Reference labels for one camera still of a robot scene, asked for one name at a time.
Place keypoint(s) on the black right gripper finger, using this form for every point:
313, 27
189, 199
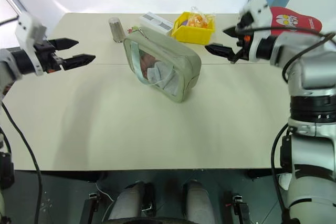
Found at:
233, 31
220, 49

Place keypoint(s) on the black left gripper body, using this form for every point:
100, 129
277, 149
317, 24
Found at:
46, 57

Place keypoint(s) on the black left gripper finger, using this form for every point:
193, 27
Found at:
64, 43
78, 60

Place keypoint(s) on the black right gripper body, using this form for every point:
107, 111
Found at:
245, 22

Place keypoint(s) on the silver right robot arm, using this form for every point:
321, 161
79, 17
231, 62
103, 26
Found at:
315, 64

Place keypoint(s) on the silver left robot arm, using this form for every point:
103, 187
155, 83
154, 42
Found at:
10, 62

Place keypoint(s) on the pale green transparent pouch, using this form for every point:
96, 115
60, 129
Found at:
183, 58

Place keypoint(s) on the white gauze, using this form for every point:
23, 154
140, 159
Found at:
164, 77

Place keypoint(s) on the yellow plastic parts bin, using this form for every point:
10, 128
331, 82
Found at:
191, 35

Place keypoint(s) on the clear bag of orange candies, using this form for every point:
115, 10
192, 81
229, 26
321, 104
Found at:
200, 20

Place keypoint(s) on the clear plastic cup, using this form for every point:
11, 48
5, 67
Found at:
116, 30

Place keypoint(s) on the red cartoon snack bag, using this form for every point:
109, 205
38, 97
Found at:
296, 20

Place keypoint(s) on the green red zipper charm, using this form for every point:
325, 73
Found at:
132, 29

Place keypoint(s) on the white rectangular box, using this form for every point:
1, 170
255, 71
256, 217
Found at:
157, 22

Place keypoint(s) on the grey left robot leg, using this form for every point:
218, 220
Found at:
128, 200

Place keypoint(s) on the grey robot leg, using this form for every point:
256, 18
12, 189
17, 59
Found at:
128, 200
198, 200

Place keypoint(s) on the grey right robot leg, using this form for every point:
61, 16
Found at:
198, 200

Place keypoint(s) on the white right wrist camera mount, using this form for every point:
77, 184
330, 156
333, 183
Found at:
260, 11

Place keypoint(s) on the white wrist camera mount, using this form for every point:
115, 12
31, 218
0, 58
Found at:
27, 31
260, 11

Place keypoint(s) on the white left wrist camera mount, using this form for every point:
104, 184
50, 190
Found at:
27, 31

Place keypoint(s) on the black floor stand bracket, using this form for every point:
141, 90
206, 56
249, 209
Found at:
239, 208
88, 208

